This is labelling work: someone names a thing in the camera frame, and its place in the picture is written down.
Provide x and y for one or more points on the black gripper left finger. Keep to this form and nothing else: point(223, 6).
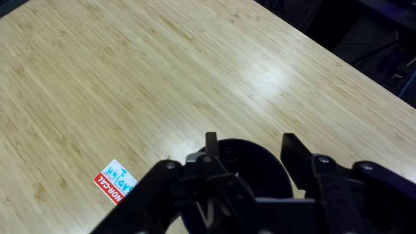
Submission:
point(220, 203)

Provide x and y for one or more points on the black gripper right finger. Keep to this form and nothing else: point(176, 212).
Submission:
point(364, 199)

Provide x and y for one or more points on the black cup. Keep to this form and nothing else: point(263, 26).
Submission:
point(258, 167)

